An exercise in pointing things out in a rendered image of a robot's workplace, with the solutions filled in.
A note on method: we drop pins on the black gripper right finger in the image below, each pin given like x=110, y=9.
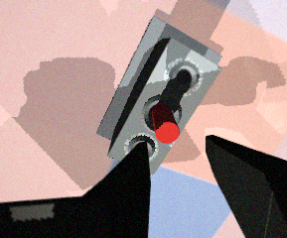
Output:
x=254, y=184

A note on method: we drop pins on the red peg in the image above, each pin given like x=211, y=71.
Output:
x=165, y=125

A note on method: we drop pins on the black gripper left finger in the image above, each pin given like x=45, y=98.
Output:
x=116, y=207

